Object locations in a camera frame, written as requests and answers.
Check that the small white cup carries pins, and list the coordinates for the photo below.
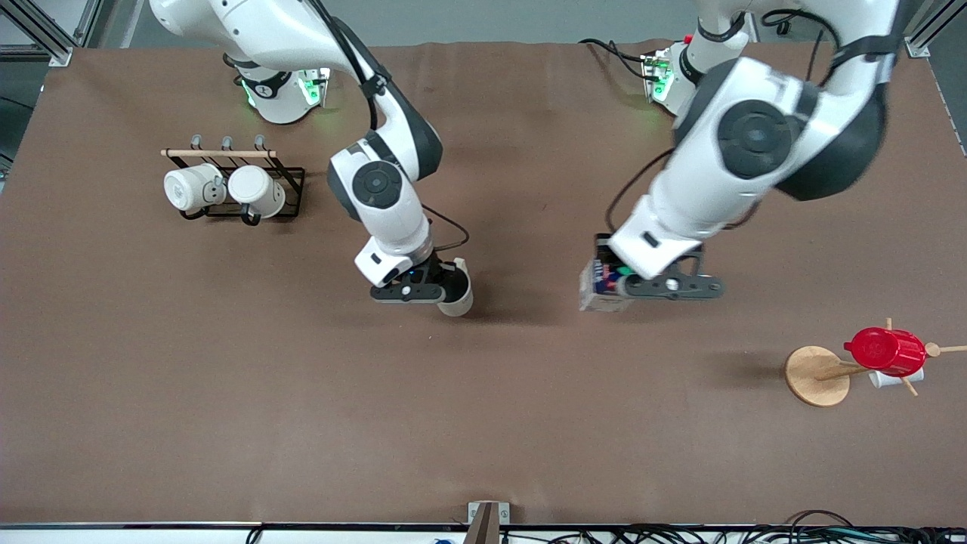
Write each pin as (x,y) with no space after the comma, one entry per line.
(884,380)

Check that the metal bracket with brown post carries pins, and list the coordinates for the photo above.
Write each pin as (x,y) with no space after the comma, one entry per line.
(488,521)

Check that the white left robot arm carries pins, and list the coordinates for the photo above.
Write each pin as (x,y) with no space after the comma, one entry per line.
(755,136)

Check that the beige mug with dark interior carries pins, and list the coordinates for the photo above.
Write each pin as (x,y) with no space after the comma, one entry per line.
(458,306)

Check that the aluminium frame profile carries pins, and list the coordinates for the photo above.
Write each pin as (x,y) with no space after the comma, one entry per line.
(923,38)
(45,34)

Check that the white mug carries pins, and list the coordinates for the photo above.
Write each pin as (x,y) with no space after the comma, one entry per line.
(189,189)
(255,189)

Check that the red plastic cup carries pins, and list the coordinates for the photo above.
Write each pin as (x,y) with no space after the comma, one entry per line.
(884,350)

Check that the blue white milk carton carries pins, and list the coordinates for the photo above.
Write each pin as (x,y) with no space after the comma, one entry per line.
(597,298)

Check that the wooden mug tree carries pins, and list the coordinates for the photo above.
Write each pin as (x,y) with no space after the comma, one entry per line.
(814,378)

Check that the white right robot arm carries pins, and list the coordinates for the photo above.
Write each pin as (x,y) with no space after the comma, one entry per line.
(378,185)

